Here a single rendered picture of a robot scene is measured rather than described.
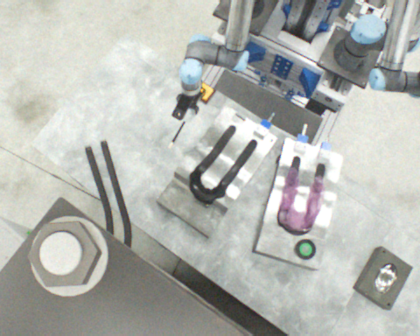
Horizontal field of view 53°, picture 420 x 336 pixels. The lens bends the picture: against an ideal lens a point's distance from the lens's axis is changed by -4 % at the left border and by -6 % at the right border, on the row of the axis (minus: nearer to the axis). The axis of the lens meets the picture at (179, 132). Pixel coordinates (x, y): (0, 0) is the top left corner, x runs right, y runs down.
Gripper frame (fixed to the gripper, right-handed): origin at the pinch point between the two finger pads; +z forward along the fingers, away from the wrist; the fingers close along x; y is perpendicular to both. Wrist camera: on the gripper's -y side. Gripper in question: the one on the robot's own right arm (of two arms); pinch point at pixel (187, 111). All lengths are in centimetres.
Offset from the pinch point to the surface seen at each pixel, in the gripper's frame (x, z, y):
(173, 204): -16.8, 9.0, -32.9
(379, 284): -103, 10, -12
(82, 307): -31, -106, -67
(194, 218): -27.0, 9.0, -32.6
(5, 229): 8, -52, -74
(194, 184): -19.0, 7.1, -21.5
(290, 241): -63, 4, -19
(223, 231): -39, 15, -29
